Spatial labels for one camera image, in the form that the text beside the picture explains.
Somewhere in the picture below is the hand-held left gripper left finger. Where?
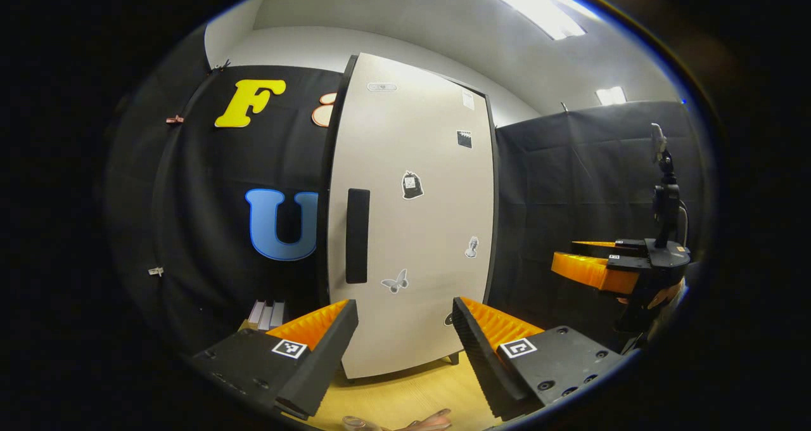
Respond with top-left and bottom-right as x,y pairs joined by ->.
190,299 -> 359,419

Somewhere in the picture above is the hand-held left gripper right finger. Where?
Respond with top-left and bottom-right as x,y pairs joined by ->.
451,297 -> 625,421

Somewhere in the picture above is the black cabinet door handle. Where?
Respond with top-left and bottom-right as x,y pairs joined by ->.
345,188 -> 371,285

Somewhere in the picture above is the beige cabinet door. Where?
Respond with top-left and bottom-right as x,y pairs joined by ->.
326,53 -> 495,380

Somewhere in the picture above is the grey cabinet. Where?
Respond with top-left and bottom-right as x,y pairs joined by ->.
317,53 -> 501,381

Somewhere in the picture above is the black backdrop cloth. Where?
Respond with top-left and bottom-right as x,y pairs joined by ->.
105,25 -> 698,356

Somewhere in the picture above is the large ceiling light panel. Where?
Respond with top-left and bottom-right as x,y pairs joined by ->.
457,0 -> 599,41

